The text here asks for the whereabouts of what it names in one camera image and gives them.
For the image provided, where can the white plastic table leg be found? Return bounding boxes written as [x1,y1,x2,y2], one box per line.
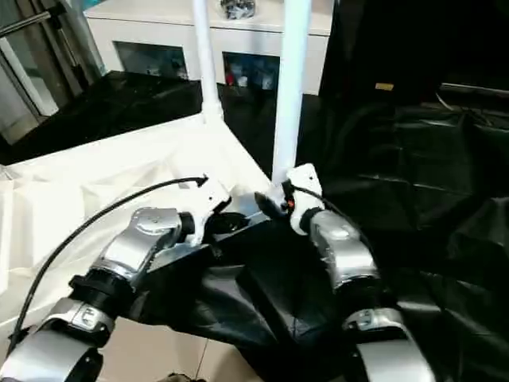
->
[192,0,223,124]
[270,0,313,208]

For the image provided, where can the white plastic table top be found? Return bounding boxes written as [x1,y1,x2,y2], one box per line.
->
[0,113,282,331]

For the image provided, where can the black plastic mat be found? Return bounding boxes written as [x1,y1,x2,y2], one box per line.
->
[0,69,509,382]

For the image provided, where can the black bundle in clear bag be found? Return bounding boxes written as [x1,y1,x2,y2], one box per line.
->
[220,0,258,20]

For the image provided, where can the white glass-door cabinet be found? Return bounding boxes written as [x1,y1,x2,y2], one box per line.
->
[85,0,333,96]

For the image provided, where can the black fabric backdrop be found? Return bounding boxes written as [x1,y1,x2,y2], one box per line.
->
[320,0,509,116]

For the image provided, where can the dark horizontal bar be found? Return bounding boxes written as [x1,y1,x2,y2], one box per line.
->
[440,82,509,99]

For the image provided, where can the grey metal tripod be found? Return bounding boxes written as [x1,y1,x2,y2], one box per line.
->
[0,0,105,140]

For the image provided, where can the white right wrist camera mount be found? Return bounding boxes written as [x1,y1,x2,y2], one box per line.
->
[284,162,327,236]

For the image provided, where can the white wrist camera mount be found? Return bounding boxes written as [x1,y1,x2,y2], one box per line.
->
[185,178,232,248]
[284,162,327,236]

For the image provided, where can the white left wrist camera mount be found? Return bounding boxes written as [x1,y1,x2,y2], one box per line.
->
[185,178,232,248]

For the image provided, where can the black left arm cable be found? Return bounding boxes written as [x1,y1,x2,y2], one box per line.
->
[10,174,210,347]

